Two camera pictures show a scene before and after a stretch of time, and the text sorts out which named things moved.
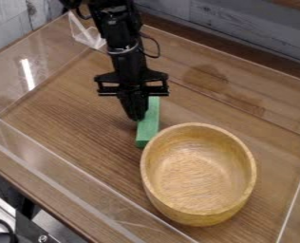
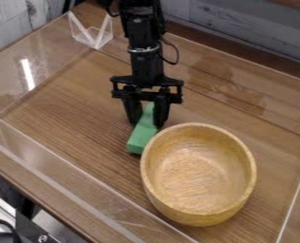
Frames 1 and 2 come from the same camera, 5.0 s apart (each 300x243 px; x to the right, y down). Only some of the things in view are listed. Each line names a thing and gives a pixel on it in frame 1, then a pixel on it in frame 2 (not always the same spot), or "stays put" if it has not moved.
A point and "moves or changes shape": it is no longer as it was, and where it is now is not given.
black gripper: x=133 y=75 → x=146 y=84
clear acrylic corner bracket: x=87 y=35 stays put
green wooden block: x=149 y=125 moves or changes shape
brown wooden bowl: x=197 y=172 stays put
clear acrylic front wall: x=46 y=200 stays put
